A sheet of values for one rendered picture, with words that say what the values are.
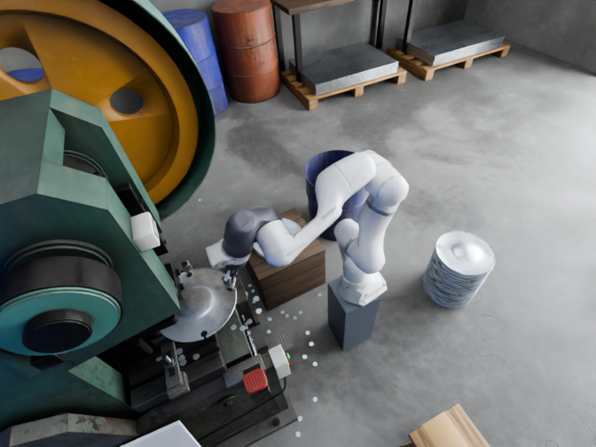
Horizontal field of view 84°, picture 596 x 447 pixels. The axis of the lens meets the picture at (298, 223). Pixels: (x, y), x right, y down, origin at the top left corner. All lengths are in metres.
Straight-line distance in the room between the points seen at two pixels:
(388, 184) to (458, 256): 0.99
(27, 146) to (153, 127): 0.51
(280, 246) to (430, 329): 1.34
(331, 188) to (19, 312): 0.71
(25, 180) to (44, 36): 0.52
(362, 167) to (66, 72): 0.83
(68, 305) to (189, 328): 0.63
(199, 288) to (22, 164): 0.74
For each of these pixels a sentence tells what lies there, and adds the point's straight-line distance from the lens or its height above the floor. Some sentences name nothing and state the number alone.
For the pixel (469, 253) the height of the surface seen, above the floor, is 0.36.
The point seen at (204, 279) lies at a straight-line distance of 1.29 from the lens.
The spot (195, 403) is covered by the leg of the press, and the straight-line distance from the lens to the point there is 1.30.
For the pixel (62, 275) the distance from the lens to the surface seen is 0.62.
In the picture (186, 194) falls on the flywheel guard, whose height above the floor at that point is 1.00.
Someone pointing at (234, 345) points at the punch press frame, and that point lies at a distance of 1.30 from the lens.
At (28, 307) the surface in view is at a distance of 0.64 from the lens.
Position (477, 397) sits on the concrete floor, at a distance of 2.01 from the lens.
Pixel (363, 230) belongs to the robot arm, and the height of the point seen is 0.90.
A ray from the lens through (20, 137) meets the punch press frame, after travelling 0.81.
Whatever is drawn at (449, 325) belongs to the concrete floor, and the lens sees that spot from 2.11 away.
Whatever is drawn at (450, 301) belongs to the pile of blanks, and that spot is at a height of 0.07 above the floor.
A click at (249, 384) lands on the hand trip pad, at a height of 0.76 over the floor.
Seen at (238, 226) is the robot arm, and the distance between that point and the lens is 0.87.
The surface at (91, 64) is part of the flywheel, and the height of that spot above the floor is 1.48.
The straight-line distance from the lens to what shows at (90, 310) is 0.66.
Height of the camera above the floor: 1.81
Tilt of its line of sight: 48 degrees down
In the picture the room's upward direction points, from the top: 6 degrees counter-clockwise
